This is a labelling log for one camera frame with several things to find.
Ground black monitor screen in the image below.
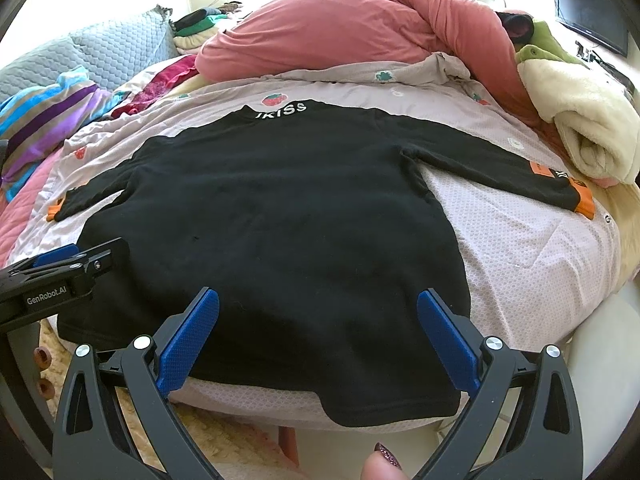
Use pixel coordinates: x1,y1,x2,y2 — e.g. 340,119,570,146
554,0,629,56

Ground green garment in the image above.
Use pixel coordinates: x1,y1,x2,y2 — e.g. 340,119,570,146
515,21,582,65

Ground cream fleece blanket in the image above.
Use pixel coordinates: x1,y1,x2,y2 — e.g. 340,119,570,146
518,58,639,184

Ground left hand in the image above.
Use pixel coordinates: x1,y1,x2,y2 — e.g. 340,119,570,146
30,346,57,403

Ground grey quilted headboard cushion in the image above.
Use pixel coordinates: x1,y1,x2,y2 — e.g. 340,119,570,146
1,6,178,100

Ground salmon pink duvet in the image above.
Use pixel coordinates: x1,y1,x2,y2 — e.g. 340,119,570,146
195,0,566,155

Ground black IKISS sweater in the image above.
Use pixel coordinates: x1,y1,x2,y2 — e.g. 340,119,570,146
55,101,596,427

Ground right hand thumb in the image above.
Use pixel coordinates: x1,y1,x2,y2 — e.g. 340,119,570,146
360,442,409,480

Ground stack of folded clothes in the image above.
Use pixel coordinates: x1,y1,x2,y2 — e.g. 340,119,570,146
171,1,242,54

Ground striped purple blue pillow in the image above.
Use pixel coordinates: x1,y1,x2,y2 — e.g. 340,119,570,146
1,66,124,203

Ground pink strawberry print bedsheet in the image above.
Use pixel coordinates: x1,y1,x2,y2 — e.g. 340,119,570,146
6,52,626,434

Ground magenta red garment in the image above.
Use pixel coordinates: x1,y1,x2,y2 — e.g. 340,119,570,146
105,54,198,119

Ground dark black garment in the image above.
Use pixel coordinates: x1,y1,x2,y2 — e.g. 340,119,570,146
497,12,535,44

